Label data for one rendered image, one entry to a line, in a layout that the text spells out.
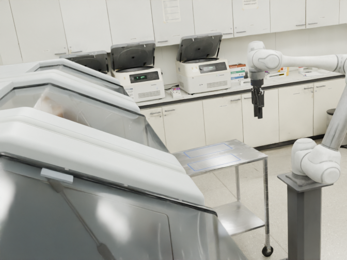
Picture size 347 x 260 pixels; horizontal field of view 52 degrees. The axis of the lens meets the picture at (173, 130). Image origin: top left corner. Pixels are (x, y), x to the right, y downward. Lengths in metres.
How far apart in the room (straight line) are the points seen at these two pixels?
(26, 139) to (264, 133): 4.33
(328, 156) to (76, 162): 1.73
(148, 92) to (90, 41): 0.90
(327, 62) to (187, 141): 2.55
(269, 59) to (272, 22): 3.10
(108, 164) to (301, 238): 2.07
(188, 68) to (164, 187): 3.70
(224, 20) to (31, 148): 4.20
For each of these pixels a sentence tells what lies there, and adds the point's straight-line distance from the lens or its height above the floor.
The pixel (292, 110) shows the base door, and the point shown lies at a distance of 4.95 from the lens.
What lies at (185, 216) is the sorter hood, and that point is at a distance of 0.64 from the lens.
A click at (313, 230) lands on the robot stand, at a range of 2.61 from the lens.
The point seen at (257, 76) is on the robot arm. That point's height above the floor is 1.42.
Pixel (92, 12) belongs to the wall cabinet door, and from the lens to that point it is 4.38.
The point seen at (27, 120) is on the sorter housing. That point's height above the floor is 1.61.
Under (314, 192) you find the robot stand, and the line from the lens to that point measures 2.47.
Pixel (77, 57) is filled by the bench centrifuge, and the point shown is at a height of 1.50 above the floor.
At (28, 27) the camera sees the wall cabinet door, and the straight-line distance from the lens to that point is 4.41.
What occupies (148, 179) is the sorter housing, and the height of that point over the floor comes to 1.49.
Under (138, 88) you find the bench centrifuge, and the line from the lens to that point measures 4.18.
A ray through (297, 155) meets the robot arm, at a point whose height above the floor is 0.90.
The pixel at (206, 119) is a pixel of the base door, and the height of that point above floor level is 0.57.
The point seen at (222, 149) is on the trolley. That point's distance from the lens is 2.70.
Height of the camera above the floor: 1.77
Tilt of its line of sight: 17 degrees down
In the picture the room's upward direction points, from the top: 6 degrees counter-clockwise
